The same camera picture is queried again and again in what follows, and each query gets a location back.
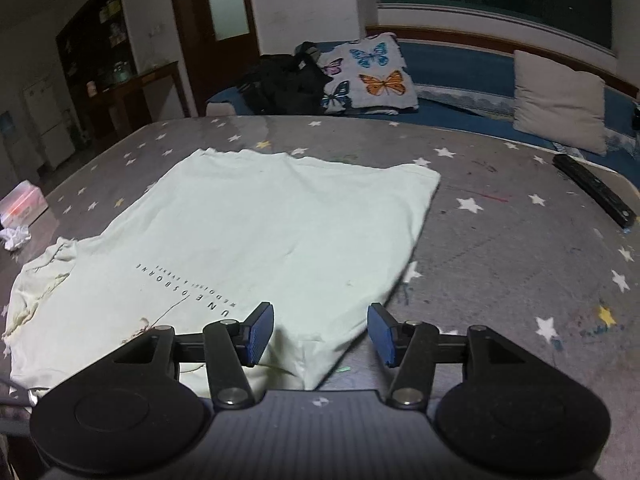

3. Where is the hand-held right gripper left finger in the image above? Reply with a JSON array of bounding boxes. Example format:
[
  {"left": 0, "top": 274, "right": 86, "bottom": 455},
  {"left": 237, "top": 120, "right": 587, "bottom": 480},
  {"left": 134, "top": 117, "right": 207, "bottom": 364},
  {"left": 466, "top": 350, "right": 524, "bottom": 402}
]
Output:
[{"left": 112, "top": 302, "right": 275, "bottom": 408}]

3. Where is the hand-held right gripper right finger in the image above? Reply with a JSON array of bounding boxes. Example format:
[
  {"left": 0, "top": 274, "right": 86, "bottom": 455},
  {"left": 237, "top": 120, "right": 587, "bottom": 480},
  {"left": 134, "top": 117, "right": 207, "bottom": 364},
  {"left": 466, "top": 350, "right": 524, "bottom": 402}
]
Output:
[{"left": 367, "top": 304, "right": 531, "bottom": 408}]

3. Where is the pale green T-shirt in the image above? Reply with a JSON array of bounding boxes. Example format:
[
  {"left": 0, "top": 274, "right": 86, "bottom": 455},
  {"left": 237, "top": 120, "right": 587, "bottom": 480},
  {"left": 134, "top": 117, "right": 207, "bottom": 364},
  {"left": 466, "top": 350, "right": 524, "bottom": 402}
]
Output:
[{"left": 2, "top": 148, "right": 442, "bottom": 398}]

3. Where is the grey star-print tablecloth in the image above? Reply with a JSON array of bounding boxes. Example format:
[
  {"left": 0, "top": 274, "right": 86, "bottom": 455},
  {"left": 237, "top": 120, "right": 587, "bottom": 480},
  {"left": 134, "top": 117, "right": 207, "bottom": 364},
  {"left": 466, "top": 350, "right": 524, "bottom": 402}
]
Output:
[{"left": 0, "top": 115, "right": 640, "bottom": 411}]

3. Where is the black bag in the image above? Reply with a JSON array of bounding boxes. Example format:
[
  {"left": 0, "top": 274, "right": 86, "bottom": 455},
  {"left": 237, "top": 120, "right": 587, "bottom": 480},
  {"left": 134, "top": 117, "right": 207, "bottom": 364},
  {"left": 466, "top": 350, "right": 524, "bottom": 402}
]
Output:
[{"left": 240, "top": 42, "right": 333, "bottom": 116}]

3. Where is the long black bar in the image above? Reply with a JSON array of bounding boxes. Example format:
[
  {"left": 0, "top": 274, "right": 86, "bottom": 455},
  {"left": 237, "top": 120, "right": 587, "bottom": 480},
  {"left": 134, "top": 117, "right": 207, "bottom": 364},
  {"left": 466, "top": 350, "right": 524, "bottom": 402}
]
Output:
[{"left": 552, "top": 154, "right": 637, "bottom": 228}]

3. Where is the butterfly print pillow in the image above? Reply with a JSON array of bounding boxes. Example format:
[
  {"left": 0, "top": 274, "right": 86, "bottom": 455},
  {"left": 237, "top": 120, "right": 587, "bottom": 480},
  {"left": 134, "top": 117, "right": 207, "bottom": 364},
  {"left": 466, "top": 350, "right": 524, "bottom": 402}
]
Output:
[{"left": 320, "top": 33, "right": 420, "bottom": 115}]

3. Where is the crumpled white tissue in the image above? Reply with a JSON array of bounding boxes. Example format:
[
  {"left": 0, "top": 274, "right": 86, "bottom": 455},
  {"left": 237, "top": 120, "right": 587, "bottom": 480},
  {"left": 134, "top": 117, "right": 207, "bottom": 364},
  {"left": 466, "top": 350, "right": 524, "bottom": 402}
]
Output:
[{"left": 0, "top": 226, "right": 32, "bottom": 251}]

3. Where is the white tissue pack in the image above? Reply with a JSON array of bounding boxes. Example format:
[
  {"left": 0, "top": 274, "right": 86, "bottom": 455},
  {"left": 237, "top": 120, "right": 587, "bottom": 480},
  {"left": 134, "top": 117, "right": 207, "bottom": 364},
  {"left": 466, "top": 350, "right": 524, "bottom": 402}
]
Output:
[{"left": 0, "top": 180, "right": 49, "bottom": 228}]

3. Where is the blue sofa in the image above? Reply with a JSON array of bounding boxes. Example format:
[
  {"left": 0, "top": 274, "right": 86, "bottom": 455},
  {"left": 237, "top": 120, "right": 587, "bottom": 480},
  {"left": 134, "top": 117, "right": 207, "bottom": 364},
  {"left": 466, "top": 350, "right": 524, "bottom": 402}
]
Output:
[{"left": 206, "top": 27, "right": 640, "bottom": 191}]

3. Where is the dark wooden desk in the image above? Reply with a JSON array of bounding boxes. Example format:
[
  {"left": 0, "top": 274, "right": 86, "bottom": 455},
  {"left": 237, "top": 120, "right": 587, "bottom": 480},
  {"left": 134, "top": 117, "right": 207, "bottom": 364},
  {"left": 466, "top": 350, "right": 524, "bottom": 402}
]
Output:
[{"left": 87, "top": 61, "right": 191, "bottom": 138}]

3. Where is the beige pillow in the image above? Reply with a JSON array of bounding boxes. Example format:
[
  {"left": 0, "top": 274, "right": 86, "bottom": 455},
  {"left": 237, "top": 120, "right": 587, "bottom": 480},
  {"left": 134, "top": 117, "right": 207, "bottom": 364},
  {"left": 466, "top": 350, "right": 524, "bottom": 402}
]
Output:
[{"left": 512, "top": 50, "right": 608, "bottom": 156}]

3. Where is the white fridge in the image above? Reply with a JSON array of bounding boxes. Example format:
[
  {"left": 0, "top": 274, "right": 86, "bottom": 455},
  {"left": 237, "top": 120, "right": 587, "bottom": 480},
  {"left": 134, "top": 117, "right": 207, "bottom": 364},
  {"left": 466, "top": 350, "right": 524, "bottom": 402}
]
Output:
[{"left": 22, "top": 76, "right": 76, "bottom": 168}]

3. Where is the brown wooden door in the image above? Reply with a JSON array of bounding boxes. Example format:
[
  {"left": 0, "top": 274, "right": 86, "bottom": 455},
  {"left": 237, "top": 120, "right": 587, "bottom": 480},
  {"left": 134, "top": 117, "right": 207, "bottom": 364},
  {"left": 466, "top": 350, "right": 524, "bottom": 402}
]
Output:
[{"left": 167, "top": 0, "right": 261, "bottom": 118}]

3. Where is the white water dispenser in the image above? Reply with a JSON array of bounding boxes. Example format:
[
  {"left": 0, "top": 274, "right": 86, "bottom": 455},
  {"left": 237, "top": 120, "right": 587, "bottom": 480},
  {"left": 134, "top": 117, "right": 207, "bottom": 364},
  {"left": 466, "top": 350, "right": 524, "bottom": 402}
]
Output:
[{"left": 0, "top": 111, "right": 31, "bottom": 186}]

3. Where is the dark wooden shelf cabinet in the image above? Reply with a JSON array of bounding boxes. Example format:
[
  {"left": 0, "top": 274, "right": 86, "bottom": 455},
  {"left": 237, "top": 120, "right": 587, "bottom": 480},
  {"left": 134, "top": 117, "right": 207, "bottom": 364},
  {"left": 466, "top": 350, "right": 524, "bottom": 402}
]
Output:
[{"left": 56, "top": 0, "right": 136, "bottom": 111}]

